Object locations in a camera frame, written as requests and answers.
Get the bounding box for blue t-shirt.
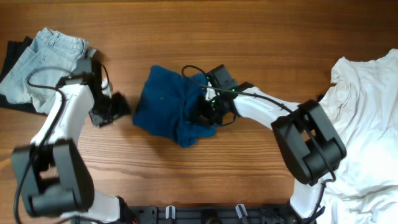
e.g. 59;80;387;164
132;65;216;147

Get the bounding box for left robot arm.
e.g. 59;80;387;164
12;74;137;223

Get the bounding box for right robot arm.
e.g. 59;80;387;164
192;83;346;223

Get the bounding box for light blue folded jeans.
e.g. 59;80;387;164
1;28;90;114

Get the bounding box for black folded garment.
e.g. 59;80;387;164
1;36;37;114

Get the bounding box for white garment pile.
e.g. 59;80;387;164
317;49;397;223

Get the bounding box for right white rail clip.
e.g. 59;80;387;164
235;203;248;219

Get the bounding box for white rail clip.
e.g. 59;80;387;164
165;205;176;220
235;203;248;219

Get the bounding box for right black cable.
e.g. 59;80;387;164
181;65;337;223

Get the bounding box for left white rail clip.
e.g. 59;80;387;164
165;205;176;220

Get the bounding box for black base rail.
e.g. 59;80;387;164
130;204;299;224

